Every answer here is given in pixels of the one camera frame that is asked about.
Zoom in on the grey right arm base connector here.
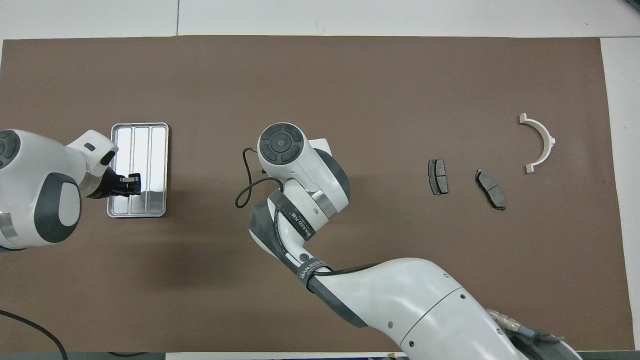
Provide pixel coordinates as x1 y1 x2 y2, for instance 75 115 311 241
487 308 567 351

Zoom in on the brown table mat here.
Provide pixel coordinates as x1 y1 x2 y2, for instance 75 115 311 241
0 35 636 354

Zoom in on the large grey brake pad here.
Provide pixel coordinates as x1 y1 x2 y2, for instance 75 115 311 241
475 169 507 211

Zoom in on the small grey brake pad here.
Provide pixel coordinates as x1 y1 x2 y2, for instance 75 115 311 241
428 158 450 196

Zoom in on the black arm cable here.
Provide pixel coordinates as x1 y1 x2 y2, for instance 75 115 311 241
0 309 69 360
234 147 284 209

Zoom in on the white half-ring bracket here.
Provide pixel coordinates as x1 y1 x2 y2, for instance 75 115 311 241
519 113 557 174

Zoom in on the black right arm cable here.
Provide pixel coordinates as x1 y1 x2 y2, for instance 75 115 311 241
234 147 284 209

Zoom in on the silver metal tray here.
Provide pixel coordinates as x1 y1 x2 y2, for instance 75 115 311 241
106 122 170 219

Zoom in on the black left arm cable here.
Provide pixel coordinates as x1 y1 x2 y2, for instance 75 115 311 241
0 309 69 360

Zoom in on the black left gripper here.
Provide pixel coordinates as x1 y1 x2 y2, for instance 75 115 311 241
100 169 143 199

